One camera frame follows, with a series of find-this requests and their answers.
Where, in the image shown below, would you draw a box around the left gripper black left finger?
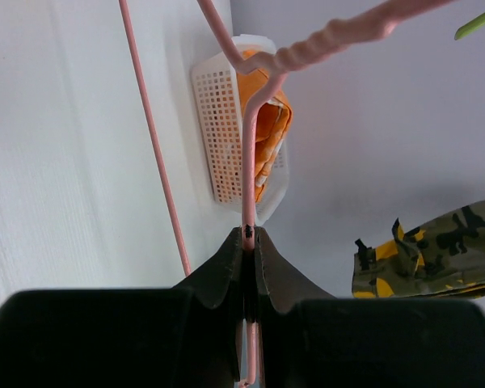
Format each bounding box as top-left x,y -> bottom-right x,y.
0,228 -> 243,387

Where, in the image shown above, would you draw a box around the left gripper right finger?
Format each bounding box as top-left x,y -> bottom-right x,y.
255,228 -> 485,387

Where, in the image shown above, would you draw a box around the camouflage trousers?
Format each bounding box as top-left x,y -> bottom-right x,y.
352,200 -> 485,298

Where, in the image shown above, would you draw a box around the pink wire hanger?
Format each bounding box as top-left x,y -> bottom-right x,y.
118,0 -> 458,388

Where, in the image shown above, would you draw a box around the green plastic hanger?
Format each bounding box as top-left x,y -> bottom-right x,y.
454,12 -> 485,40

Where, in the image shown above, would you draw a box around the orange white cloth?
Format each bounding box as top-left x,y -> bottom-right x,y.
237,69 -> 293,202

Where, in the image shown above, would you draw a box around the white plastic basket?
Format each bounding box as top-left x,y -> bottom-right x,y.
191,53 -> 289,226

